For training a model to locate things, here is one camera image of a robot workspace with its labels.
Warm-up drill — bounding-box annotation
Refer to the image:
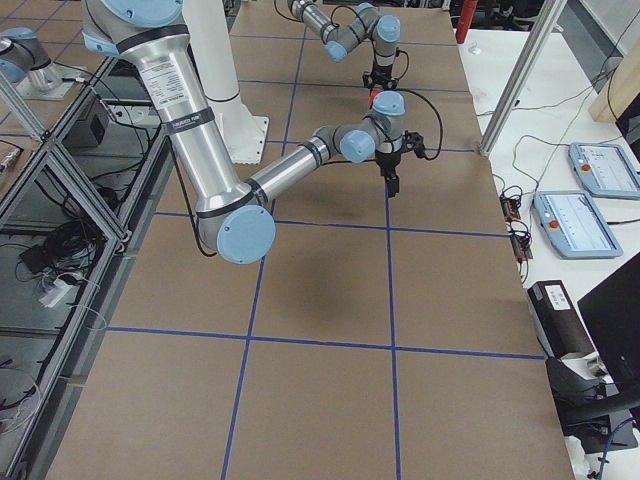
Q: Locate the white camera stand pillar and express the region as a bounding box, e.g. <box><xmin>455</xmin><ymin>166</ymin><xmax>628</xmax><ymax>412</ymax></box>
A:
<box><xmin>182</xmin><ymin>0</ymin><xmax>269</xmax><ymax>164</ymax></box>

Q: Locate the aluminium frame table rail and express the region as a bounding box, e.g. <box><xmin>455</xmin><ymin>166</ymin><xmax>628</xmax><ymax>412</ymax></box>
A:
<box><xmin>1</xmin><ymin>60</ymin><xmax>170</xmax><ymax>479</ymax></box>

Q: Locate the teach pendant tablet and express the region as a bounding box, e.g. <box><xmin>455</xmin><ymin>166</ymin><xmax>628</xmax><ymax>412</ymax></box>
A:
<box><xmin>569</xmin><ymin>143</ymin><xmax>639</xmax><ymax>200</ymax></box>
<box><xmin>533</xmin><ymin>190</ymin><xmax>623</xmax><ymax>260</ymax></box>

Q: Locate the near teach pendant tablet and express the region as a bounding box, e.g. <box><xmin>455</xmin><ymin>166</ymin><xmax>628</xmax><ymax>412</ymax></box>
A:
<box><xmin>533</xmin><ymin>190</ymin><xmax>623</xmax><ymax>260</ymax></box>

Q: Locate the red block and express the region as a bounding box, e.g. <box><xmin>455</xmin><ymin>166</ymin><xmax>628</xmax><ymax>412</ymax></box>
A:
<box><xmin>368</xmin><ymin>88</ymin><xmax>381</xmax><ymax>108</ymax></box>

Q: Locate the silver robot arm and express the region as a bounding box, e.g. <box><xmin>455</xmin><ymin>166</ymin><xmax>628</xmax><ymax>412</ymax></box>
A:
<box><xmin>287</xmin><ymin>1</ymin><xmax>401</xmax><ymax>90</ymax></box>
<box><xmin>82</xmin><ymin>1</ymin><xmax>405</xmax><ymax>264</ymax></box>

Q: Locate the black computer monitor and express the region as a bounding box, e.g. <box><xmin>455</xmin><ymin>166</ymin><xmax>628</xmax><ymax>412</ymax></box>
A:
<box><xmin>578</xmin><ymin>255</ymin><xmax>639</xmax><ymax>387</ymax></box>

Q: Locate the aluminium frame post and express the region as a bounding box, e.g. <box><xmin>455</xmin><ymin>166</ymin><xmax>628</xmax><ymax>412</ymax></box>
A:
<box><xmin>478</xmin><ymin>0</ymin><xmax>567</xmax><ymax>157</ymax></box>

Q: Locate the red cylinder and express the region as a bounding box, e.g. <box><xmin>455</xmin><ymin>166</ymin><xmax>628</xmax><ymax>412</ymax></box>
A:
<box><xmin>455</xmin><ymin>0</ymin><xmax>477</xmax><ymax>44</ymax></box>

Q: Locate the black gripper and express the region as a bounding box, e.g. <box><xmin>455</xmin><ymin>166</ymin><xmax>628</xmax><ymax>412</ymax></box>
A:
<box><xmin>375</xmin><ymin>150</ymin><xmax>402</xmax><ymax>197</ymax></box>
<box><xmin>362</xmin><ymin>64</ymin><xmax>398</xmax><ymax>91</ymax></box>

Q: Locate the far teach pendant tablet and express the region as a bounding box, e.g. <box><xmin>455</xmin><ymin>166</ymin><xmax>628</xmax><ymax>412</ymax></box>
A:
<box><xmin>569</xmin><ymin>143</ymin><xmax>639</xmax><ymax>200</ymax></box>

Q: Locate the black power brick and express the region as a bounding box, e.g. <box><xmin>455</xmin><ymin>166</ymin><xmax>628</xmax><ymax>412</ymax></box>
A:
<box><xmin>527</xmin><ymin>280</ymin><xmax>595</xmax><ymax>359</ymax></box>

